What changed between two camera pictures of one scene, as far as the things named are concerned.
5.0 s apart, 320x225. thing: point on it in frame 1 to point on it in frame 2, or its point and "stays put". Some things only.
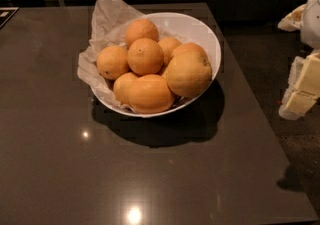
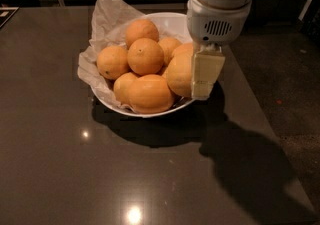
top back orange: x=141 y=28 stays put
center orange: x=145 y=57 stays put
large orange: x=188 y=71 stays put
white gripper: x=311 y=22 to x=213 y=25
